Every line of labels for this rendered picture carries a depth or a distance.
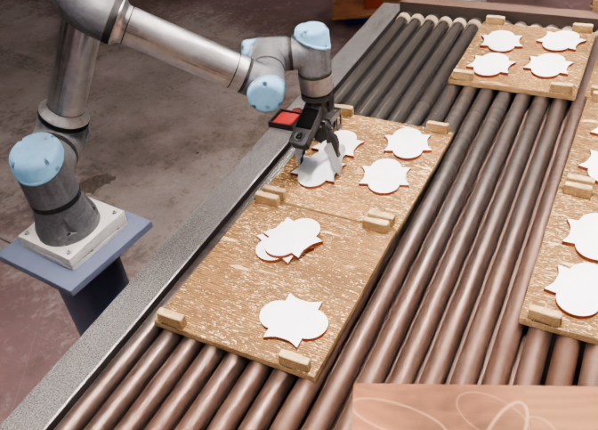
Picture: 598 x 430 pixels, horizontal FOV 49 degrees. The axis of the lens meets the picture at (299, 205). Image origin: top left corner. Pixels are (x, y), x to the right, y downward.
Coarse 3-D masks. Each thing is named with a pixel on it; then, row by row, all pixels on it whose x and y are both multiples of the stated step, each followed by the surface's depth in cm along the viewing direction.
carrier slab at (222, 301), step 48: (240, 240) 144; (336, 240) 141; (384, 240) 139; (192, 288) 134; (240, 288) 132; (288, 288) 131; (336, 288) 130; (192, 336) 125; (240, 336) 123; (336, 336) 121
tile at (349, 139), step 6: (336, 132) 172; (342, 132) 172; (348, 132) 172; (342, 138) 170; (348, 138) 169; (354, 138) 169; (318, 144) 168; (324, 144) 168; (348, 144) 167; (354, 144) 167; (360, 144) 168; (318, 150) 167; (348, 150) 165; (354, 150) 166; (348, 156) 164
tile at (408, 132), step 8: (408, 128) 170; (384, 136) 169; (392, 136) 168; (400, 136) 168; (408, 136) 167; (416, 136) 167; (424, 136) 167; (392, 144) 165; (400, 144) 165; (408, 144) 164; (416, 144) 164; (424, 144) 164; (384, 152) 164; (392, 152) 164; (400, 152) 162; (408, 152) 162; (416, 152) 161; (424, 152) 163; (408, 160) 161
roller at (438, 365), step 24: (528, 120) 173; (528, 144) 165; (504, 192) 150; (504, 216) 145; (480, 240) 139; (480, 264) 134; (456, 312) 124; (456, 336) 120; (432, 360) 116; (432, 384) 112
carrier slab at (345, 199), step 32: (352, 128) 175; (384, 128) 173; (416, 128) 172; (288, 160) 166; (352, 160) 163; (416, 160) 160; (288, 192) 156; (320, 192) 154; (352, 192) 153; (416, 192) 151
